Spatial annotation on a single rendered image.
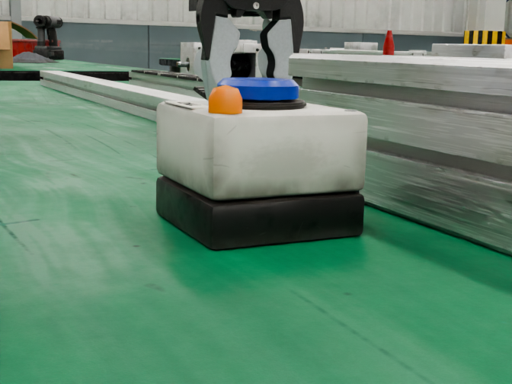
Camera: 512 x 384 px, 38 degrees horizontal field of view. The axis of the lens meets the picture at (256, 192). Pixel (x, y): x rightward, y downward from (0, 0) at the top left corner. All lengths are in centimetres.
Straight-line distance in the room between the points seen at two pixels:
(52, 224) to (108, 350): 16
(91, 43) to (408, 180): 1137
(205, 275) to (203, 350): 7
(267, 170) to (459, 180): 10
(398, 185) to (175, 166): 12
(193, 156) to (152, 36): 1166
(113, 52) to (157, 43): 71
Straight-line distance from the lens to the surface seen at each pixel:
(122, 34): 1185
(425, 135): 39
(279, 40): 71
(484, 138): 35
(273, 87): 35
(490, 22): 860
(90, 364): 22
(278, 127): 33
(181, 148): 35
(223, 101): 32
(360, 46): 406
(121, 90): 102
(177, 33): 1214
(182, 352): 22
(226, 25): 68
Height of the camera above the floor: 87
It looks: 11 degrees down
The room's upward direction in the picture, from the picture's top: 1 degrees clockwise
